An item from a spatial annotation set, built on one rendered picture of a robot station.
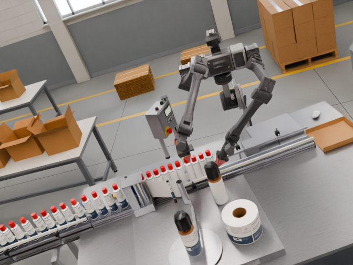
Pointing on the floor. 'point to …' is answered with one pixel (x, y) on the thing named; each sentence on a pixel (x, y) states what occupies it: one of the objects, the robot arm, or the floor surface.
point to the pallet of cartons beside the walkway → (298, 31)
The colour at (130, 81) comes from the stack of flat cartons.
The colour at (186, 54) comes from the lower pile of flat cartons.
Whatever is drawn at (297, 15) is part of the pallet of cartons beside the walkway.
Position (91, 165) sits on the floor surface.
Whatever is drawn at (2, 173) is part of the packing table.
